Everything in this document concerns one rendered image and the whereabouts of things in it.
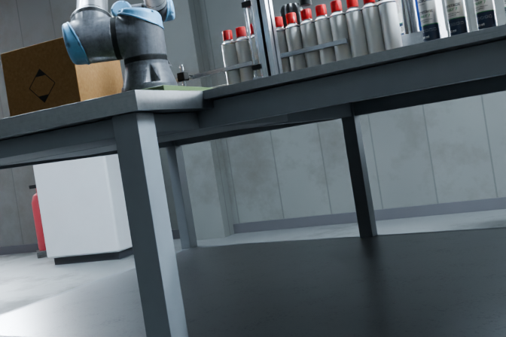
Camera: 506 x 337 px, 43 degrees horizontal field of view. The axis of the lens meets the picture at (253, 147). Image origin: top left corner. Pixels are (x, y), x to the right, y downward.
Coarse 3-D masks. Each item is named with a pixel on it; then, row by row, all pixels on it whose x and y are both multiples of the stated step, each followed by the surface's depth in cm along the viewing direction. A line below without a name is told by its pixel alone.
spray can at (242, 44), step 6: (240, 30) 213; (240, 36) 213; (246, 36) 215; (240, 42) 212; (246, 42) 213; (240, 48) 212; (246, 48) 212; (240, 54) 213; (246, 54) 212; (240, 60) 213; (246, 60) 212; (240, 72) 214; (246, 72) 212; (252, 72) 213; (240, 78) 214; (246, 78) 212; (252, 78) 213
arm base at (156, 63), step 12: (132, 60) 170; (144, 60) 169; (156, 60) 170; (132, 72) 169; (144, 72) 168; (156, 72) 169; (168, 72) 171; (132, 84) 168; (144, 84) 167; (156, 84) 168; (168, 84) 170
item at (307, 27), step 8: (304, 16) 201; (304, 24) 200; (312, 24) 200; (304, 32) 200; (312, 32) 200; (304, 40) 200; (312, 40) 200; (312, 56) 200; (312, 64) 200; (320, 64) 200
